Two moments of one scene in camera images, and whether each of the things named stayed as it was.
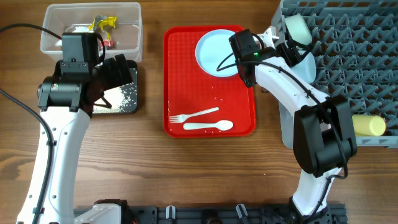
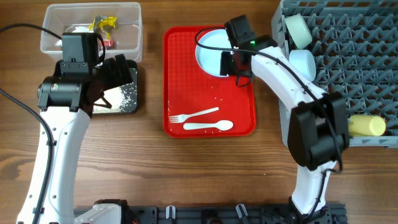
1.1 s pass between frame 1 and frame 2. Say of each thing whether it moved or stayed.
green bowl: stayed
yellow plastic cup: stayed
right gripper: moved
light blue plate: stayed
